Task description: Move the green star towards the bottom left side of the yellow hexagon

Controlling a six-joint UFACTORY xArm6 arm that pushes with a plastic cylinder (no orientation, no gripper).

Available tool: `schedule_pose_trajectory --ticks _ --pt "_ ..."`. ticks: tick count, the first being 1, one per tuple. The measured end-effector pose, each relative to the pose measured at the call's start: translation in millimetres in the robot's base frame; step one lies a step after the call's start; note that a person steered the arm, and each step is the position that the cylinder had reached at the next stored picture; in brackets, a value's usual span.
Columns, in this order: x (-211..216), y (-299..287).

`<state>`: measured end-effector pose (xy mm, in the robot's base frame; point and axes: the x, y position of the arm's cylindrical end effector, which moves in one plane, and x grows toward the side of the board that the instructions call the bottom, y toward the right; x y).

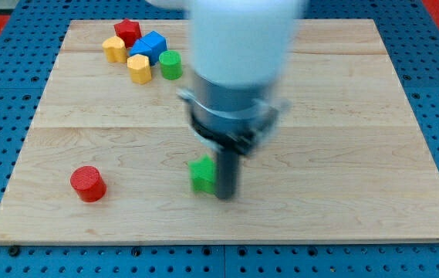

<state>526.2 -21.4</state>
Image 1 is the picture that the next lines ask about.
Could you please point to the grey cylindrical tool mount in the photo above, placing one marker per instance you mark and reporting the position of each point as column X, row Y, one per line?
column 240, row 119

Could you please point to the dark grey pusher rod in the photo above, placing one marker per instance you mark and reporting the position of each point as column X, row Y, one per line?
column 227, row 172

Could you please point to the green star block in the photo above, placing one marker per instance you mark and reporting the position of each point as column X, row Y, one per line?
column 202, row 175

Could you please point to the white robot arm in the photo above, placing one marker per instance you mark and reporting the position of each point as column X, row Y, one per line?
column 238, row 50

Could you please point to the yellow hexagon block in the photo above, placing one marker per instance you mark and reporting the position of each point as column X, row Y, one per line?
column 139, row 69

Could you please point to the red star block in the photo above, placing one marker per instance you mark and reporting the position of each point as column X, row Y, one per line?
column 129, row 31

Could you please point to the green cylinder block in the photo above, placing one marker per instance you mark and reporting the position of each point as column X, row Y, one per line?
column 170, row 65

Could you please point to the blue pentagon block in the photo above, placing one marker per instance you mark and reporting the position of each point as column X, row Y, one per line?
column 150, row 45

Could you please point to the wooden board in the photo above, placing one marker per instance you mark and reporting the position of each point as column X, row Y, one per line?
column 348, row 163

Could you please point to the yellow heart block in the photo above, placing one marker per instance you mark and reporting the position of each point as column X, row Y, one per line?
column 115, row 50

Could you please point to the red cylinder block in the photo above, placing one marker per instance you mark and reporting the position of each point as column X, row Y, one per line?
column 88, row 183

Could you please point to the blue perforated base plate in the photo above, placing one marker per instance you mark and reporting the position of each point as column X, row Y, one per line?
column 29, row 45

